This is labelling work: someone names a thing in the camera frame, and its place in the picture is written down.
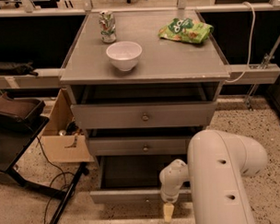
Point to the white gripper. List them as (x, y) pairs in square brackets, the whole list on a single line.
[(168, 198)]

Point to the grey bottom drawer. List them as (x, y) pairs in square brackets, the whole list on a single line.
[(124, 196)]

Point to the grey drawer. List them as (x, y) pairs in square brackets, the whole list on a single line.
[(104, 116), (124, 196), (138, 146)]

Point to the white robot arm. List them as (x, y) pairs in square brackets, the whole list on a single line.
[(217, 161)]

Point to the grey middle drawer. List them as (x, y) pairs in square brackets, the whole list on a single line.
[(138, 146)]

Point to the grey drawer cabinet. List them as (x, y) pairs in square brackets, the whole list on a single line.
[(135, 93)]

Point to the grey top drawer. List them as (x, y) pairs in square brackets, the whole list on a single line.
[(104, 116)]

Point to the open cardboard box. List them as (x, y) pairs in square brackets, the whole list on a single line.
[(59, 144)]

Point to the white ceramic bowl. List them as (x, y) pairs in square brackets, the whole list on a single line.
[(124, 55)]

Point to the black rolling stand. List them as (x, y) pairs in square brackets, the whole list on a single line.
[(20, 123)]

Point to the green snack bag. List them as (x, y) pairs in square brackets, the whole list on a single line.
[(186, 30)]

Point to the green patterned drink can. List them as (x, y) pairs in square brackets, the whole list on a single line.
[(107, 26)]

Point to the metal rail frame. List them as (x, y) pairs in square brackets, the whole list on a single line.
[(28, 78)]

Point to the black object on rail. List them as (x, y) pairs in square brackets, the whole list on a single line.
[(18, 69)]

